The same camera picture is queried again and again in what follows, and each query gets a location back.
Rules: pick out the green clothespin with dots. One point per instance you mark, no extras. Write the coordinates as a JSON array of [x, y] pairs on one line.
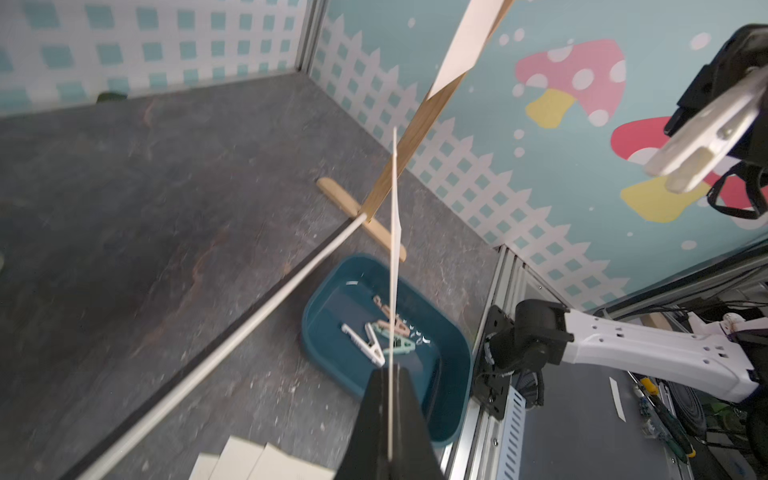
[[401, 345]]

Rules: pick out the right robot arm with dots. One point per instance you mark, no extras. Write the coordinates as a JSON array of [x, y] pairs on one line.
[[727, 360]]

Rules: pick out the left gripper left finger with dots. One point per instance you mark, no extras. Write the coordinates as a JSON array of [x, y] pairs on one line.
[[366, 455]]

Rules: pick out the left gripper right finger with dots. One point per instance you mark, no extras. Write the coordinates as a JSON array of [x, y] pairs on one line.
[[413, 456]]

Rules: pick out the white clothespin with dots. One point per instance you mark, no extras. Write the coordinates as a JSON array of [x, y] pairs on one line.
[[369, 347], [693, 152]]

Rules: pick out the pink clothespin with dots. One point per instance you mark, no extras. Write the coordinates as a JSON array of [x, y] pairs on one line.
[[390, 315]]

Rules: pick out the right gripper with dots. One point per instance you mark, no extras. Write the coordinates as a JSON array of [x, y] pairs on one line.
[[738, 191]]

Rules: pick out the white postcard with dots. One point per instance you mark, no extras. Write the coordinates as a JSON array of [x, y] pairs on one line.
[[274, 464], [236, 461], [395, 244], [466, 46], [315, 471]]

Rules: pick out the teal plastic tray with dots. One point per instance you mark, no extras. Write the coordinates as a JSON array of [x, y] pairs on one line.
[[346, 316]]

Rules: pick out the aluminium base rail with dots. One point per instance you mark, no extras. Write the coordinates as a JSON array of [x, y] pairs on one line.
[[485, 436]]

